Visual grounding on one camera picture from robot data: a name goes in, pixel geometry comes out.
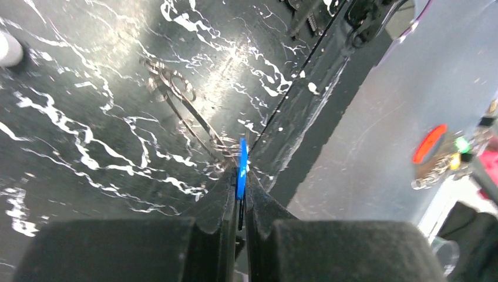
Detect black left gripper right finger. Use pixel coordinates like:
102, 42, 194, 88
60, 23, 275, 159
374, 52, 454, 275
245, 173, 445, 281

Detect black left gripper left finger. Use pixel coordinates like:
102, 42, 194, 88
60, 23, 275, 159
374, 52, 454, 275
14, 168, 237, 281

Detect blue-capped key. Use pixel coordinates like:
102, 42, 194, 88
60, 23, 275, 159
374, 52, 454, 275
236, 137, 248, 231

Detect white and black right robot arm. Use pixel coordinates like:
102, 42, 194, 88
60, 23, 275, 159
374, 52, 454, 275
412, 101, 497, 281

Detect black wire stripper pliers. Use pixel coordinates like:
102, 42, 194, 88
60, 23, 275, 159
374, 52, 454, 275
286, 0, 332, 38

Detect white PVC pipe frame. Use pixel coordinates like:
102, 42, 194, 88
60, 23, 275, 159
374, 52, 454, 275
1, 31, 24, 68

